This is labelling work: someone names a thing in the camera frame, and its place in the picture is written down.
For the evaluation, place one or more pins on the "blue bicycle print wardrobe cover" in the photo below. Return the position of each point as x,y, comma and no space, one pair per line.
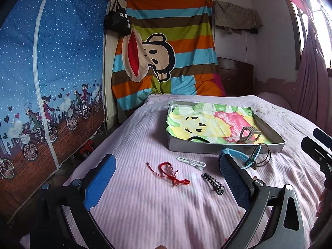
46,70

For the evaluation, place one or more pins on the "person's right hand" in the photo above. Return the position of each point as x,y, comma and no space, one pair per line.
325,199

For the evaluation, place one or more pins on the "white hair clip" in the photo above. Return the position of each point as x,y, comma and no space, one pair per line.
191,161

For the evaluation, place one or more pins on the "red toy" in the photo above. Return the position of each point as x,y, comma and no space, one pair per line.
87,147

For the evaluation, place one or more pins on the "black tote bag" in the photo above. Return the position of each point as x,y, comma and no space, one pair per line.
118,19

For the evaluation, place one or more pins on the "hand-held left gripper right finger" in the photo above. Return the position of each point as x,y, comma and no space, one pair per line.
233,181

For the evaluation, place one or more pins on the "pink pillow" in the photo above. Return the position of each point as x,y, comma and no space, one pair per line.
275,99

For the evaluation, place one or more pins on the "pink striped bed sheet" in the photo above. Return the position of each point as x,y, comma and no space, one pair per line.
155,212

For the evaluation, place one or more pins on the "khaki hanging garment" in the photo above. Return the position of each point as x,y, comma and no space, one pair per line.
236,15

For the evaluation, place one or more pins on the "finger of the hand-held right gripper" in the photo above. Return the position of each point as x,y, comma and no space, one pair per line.
315,150
323,136

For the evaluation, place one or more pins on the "blue wrist watch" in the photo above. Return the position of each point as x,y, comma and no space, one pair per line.
240,157

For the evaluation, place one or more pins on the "black hair clip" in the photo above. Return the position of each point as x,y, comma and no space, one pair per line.
212,184

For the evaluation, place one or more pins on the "dark wooden headboard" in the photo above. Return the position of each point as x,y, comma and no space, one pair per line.
234,76

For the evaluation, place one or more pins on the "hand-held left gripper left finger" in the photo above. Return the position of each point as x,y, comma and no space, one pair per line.
99,179

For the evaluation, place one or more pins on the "striped monkey print blanket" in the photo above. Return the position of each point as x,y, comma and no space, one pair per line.
166,51

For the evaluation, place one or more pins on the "pink curtain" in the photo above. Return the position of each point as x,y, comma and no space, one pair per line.
311,83

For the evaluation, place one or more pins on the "colourful cartoon printed lining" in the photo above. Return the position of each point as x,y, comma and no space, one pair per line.
207,120

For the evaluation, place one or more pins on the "window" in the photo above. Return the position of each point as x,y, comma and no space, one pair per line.
316,26

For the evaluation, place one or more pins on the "grey shallow box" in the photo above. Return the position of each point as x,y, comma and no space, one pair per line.
225,149

